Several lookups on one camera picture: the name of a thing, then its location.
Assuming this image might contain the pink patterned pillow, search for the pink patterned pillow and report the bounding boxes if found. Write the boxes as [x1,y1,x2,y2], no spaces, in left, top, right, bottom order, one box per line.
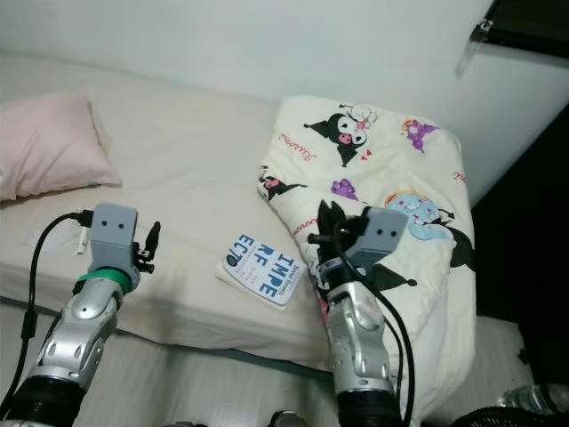
[0,92,123,202]

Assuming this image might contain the robot right leg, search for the robot right leg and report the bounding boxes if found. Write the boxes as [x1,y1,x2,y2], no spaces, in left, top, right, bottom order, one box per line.
[271,411,303,427]

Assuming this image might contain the black window frame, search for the black window frame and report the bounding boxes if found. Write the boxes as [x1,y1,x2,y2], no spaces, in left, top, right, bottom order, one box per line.
[471,0,569,59]

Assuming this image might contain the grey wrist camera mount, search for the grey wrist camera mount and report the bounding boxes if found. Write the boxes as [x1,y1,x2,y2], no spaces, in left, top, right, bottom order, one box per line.
[93,203,140,268]
[356,206,408,268]

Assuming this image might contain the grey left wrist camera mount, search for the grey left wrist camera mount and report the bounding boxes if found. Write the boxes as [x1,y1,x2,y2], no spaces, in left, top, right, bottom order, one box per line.
[93,203,140,268]

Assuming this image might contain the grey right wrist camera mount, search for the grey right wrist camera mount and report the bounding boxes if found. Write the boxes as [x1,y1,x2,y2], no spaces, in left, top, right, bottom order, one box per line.
[356,206,408,268]

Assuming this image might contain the black floor fan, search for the black floor fan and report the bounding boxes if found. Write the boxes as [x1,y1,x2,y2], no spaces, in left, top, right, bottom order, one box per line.
[458,407,569,427]

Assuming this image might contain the clear plastic water bottle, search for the clear plastic water bottle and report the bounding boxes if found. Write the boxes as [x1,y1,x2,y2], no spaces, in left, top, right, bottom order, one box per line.
[502,384,569,412]

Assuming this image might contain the blue and white book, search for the blue and white book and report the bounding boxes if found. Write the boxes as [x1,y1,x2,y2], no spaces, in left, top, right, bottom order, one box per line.
[216,233,308,310]

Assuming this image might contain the cream sheeted bed mattress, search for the cream sheeted bed mattress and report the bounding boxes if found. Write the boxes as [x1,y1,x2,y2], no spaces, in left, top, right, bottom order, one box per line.
[0,55,485,375]

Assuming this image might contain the crumpled white tissue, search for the crumpled white tissue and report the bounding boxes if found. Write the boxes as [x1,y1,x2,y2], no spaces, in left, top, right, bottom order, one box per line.
[46,221,81,252]

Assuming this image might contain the cream cartoon print quilt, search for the cream cartoon print quilt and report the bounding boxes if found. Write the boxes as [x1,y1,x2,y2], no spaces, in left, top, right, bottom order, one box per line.
[260,94,481,419]

